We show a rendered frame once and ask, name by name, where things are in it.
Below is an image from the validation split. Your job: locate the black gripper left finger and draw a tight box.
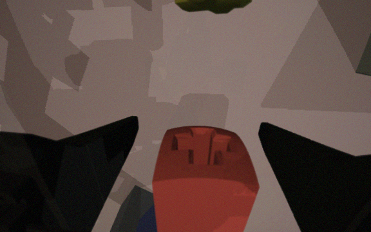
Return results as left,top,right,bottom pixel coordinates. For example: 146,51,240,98
0,116,139,232

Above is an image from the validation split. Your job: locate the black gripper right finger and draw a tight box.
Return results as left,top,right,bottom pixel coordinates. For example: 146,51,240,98
258,122,371,232

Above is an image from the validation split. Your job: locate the yellow rectangular bar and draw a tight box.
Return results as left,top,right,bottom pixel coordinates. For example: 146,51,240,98
175,0,252,14

